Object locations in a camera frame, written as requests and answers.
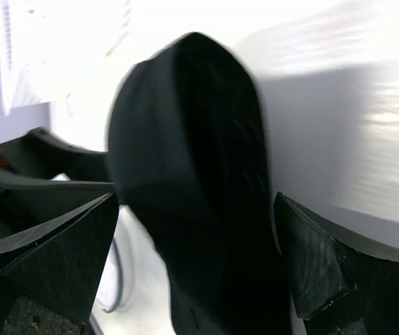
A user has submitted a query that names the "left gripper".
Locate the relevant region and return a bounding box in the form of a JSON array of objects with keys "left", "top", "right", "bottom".
[{"left": 0, "top": 128, "right": 113, "bottom": 251}]

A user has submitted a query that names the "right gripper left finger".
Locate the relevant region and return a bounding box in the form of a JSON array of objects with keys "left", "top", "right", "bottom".
[{"left": 0, "top": 194, "right": 119, "bottom": 334}]

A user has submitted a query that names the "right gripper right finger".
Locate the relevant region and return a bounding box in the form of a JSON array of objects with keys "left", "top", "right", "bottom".
[{"left": 273, "top": 193, "right": 399, "bottom": 335}]

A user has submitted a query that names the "white mesh laundry bag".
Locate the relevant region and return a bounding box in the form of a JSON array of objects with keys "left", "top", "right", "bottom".
[{"left": 94, "top": 205, "right": 172, "bottom": 315}]

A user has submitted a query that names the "black bra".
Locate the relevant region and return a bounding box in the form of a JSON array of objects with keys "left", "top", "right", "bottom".
[{"left": 107, "top": 33, "right": 291, "bottom": 334}]

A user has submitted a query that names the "white plastic basket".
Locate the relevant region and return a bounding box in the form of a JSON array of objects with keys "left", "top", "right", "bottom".
[{"left": 0, "top": 0, "right": 133, "bottom": 118}]

